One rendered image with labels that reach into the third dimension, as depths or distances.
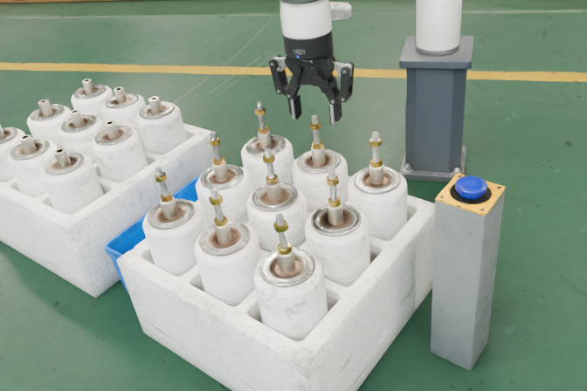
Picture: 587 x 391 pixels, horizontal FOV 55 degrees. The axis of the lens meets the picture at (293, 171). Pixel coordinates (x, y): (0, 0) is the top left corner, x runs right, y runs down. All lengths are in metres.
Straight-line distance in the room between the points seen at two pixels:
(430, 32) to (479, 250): 0.56
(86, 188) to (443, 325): 0.68
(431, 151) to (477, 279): 0.55
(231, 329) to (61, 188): 0.46
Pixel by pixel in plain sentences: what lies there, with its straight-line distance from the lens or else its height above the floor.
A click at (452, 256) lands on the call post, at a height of 0.22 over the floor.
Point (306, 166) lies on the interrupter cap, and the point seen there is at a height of 0.25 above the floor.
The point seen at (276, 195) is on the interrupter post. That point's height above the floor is 0.26.
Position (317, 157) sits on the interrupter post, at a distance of 0.97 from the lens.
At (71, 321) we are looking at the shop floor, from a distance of 1.19.
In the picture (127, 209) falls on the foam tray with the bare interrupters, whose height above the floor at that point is 0.14.
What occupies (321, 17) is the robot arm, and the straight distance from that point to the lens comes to 0.84.
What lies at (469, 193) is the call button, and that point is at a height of 0.33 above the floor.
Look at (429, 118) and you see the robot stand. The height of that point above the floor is 0.16.
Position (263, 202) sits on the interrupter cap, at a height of 0.25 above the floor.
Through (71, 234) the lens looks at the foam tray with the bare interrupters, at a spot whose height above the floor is 0.16.
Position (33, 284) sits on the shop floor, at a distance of 1.31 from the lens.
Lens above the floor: 0.78
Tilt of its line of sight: 33 degrees down
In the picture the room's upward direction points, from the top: 7 degrees counter-clockwise
